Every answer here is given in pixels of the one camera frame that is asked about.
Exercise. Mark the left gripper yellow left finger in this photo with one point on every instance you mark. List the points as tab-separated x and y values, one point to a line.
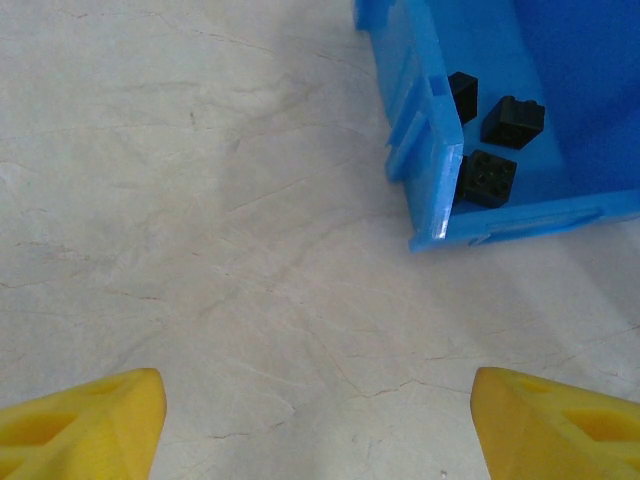
90	430

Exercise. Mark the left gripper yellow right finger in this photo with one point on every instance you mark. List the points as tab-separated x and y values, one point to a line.
550	435

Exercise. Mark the black square lego brick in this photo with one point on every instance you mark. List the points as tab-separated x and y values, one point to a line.
512	122
462	95
487	177

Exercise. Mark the blue plastic bin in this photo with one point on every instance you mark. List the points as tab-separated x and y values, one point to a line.
575	75

